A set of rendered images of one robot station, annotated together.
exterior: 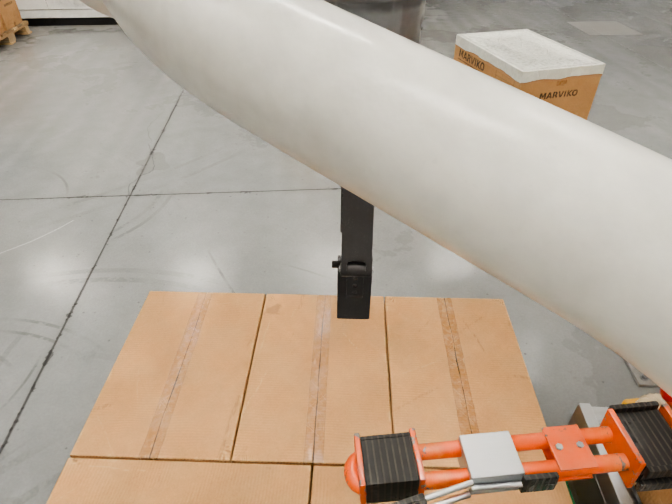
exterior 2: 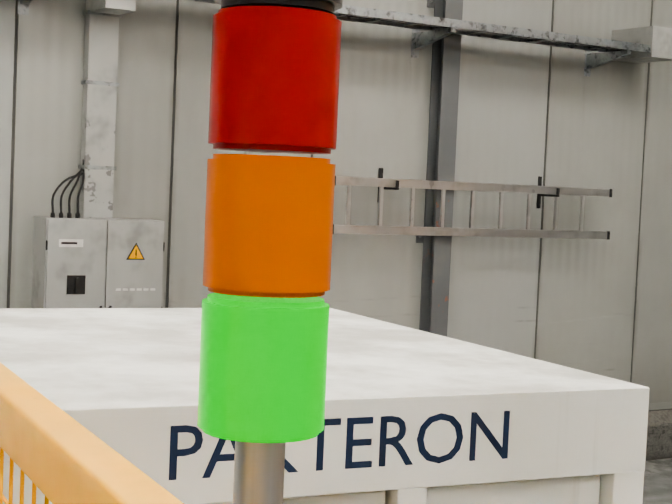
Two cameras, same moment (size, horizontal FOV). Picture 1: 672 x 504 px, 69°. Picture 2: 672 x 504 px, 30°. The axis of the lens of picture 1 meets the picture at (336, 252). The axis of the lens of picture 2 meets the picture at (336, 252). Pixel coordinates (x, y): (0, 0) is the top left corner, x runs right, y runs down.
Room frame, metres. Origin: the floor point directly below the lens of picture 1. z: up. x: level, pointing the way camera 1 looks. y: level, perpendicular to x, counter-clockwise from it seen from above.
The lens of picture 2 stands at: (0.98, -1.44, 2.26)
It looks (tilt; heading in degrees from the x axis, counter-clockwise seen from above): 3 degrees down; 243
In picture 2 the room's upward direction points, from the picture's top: 2 degrees clockwise
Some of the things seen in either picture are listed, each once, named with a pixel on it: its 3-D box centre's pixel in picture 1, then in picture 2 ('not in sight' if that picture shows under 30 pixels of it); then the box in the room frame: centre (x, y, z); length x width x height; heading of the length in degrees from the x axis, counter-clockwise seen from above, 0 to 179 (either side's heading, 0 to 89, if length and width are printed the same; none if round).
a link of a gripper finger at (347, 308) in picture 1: (354, 288); not in sight; (0.32, -0.02, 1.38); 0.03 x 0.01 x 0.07; 88
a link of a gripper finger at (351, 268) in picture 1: (355, 279); not in sight; (0.31, -0.02, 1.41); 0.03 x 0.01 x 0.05; 178
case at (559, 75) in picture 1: (515, 90); not in sight; (2.38, -0.88, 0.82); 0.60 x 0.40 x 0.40; 15
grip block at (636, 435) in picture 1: (647, 444); not in sight; (0.36, -0.42, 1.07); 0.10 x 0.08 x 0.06; 4
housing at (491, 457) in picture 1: (488, 462); not in sight; (0.34, -0.20, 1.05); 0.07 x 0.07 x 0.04; 4
